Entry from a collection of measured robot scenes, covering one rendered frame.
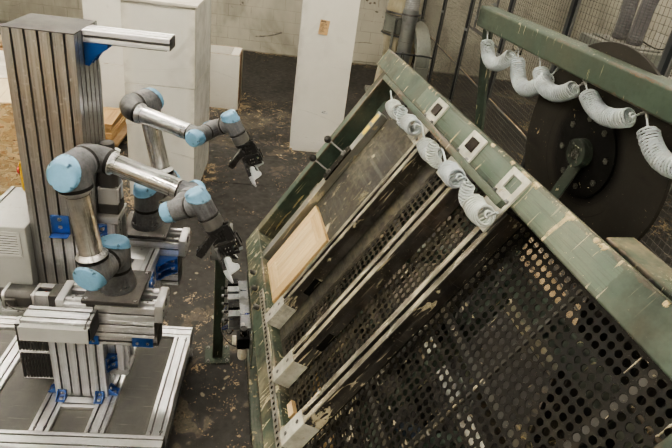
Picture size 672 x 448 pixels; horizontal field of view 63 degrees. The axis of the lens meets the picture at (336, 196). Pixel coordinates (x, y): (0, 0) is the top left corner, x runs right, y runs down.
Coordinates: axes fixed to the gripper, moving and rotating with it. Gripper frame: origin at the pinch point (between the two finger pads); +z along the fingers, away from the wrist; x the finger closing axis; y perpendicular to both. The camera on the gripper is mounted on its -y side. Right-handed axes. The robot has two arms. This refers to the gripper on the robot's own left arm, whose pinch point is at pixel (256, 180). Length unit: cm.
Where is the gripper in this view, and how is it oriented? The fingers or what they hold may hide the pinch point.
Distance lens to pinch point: 261.6
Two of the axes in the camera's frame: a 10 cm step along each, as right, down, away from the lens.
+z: 3.5, 8.2, 4.5
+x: -0.3, -4.7, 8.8
